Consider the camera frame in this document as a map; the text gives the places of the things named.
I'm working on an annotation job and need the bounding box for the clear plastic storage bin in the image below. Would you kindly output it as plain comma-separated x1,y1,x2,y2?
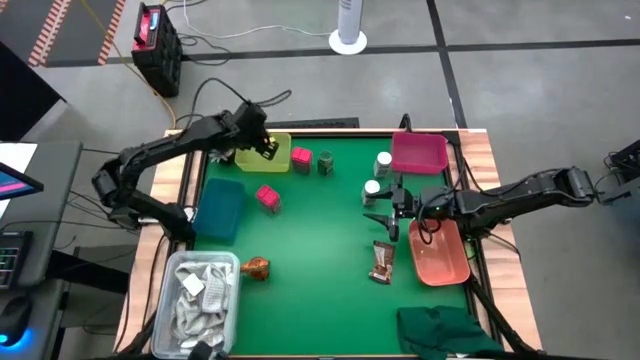
150,250,242,360

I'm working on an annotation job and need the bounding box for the white floor cable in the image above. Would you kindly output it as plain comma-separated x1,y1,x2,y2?
182,0,332,41

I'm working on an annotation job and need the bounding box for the backlit black keyboard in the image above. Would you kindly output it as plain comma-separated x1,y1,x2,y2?
0,229,34,291

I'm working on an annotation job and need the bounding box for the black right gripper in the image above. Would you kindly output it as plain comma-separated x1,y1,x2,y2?
363,182,424,243

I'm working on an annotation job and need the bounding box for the orange taco seasoning packet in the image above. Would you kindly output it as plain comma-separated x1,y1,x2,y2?
240,256,271,282

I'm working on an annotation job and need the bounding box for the white paper sheet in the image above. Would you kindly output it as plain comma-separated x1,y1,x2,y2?
0,142,39,175

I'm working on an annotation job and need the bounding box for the blue plastic bin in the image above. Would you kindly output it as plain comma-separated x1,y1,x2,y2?
192,177,247,246

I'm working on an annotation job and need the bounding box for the black panel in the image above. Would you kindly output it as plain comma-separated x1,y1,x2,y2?
0,42,67,142

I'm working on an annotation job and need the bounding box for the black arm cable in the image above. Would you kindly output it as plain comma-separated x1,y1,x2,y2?
191,76,294,132

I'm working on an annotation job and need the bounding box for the wooden table frame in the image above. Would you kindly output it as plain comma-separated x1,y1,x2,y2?
113,127,544,359

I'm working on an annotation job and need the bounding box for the black computer mouse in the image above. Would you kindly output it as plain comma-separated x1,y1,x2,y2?
0,294,34,346

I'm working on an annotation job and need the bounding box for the orange plastic bin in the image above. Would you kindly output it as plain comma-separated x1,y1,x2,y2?
407,218,472,288

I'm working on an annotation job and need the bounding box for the grey desk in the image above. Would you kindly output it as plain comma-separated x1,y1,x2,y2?
0,140,84,360

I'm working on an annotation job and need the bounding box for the black table-level camera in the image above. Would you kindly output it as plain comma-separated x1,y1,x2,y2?
187,339,227,360

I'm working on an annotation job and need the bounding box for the black floor cable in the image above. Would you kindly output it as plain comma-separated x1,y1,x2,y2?
177,32,234,67

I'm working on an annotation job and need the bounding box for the computer monitor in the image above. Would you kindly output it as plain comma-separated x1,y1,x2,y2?
0,160,45,201

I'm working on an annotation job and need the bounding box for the black frame leg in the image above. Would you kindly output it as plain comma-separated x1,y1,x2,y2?
467,274,541,360
118,309,157,360

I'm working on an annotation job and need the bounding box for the white-lid glass spice jar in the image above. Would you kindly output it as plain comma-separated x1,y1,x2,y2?
361,179,382,208
373,151,394,179

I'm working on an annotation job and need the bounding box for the green herb glass spice jar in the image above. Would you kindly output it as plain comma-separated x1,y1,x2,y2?
317,150,335,177

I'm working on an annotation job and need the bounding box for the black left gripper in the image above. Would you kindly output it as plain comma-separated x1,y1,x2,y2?
230,102,281,162

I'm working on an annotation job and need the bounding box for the translucent yellow plastic bin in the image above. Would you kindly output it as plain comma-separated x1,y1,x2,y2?
234,132,293,174

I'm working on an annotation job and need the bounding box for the brown foil seasoning packet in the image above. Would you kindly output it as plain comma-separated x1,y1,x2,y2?
368,240,397,286

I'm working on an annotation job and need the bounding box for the black red power box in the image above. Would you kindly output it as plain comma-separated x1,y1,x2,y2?
130,2,184,99

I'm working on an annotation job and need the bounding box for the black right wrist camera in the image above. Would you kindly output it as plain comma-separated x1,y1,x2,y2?
418,187,454,221

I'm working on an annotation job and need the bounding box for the pink plastic bin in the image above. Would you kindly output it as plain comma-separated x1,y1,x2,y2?
390,131,450,176

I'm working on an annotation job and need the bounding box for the grey towel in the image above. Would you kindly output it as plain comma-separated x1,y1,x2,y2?
171,262,235,350

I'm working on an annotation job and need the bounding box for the red and black device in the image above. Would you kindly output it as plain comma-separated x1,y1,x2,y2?
131,3,162,52

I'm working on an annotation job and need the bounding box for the yellow floor cable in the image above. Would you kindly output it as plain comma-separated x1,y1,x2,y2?
79,0,178,130

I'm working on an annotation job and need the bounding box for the dark green cloth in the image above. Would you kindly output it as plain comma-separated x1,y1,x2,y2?
396,304,505,360

